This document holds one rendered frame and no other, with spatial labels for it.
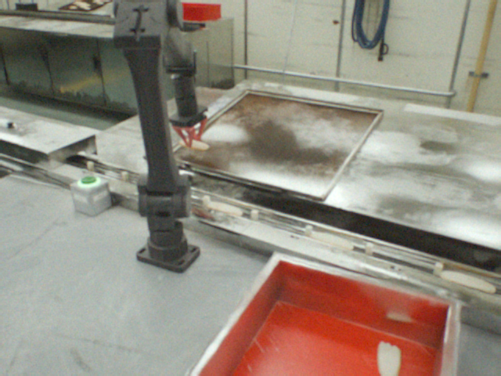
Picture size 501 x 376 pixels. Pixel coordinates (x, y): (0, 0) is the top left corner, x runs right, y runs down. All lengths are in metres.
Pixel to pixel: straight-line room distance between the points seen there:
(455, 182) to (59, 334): 0.94
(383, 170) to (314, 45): 3.80
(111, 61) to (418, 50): 2.78
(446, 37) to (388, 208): 3.59
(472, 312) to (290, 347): 0.33
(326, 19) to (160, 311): 4.24
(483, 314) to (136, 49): 0.74
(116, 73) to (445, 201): 3.49
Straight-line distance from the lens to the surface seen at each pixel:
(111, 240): 1.12
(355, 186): 1.17
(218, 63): 4.72
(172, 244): 0.98
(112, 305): 0.93
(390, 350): 0.83
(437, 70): 4.66
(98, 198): 1.22
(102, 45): 4.32
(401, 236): 1.15
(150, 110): 0.82
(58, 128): 1.59
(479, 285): 0.98
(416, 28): 4.65
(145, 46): 0.77
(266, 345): 0.82
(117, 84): 4.29
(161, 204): 0.95
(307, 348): 0.82
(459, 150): 1.36
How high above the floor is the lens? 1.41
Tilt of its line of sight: 27 degrees down
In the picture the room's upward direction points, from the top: straight up
